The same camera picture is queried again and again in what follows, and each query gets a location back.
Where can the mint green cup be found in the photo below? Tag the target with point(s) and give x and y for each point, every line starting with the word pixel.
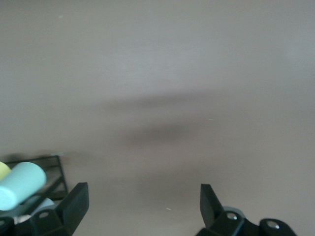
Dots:
pixel 24 179

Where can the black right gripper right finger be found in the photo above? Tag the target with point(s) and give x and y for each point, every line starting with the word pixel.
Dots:
pixel 211 211

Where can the yellow cup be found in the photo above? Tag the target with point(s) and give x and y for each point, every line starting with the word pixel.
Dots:
pixel 3 170

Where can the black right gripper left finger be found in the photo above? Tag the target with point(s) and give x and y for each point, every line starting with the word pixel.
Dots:
pixel 71 211

